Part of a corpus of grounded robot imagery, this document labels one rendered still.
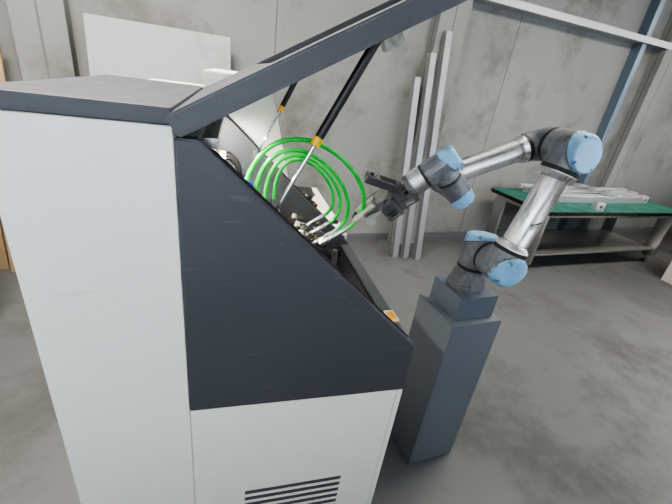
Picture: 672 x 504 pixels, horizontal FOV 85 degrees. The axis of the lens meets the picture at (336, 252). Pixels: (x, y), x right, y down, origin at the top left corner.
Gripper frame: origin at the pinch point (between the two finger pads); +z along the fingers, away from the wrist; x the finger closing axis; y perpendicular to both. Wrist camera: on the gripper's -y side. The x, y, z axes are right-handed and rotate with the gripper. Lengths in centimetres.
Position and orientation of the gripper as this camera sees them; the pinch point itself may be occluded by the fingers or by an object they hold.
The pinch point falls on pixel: (354, 215)
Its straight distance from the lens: 117.2
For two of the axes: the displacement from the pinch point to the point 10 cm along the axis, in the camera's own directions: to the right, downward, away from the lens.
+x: 0.1, -6.2, 7.9
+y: 6.3, 6.1, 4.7
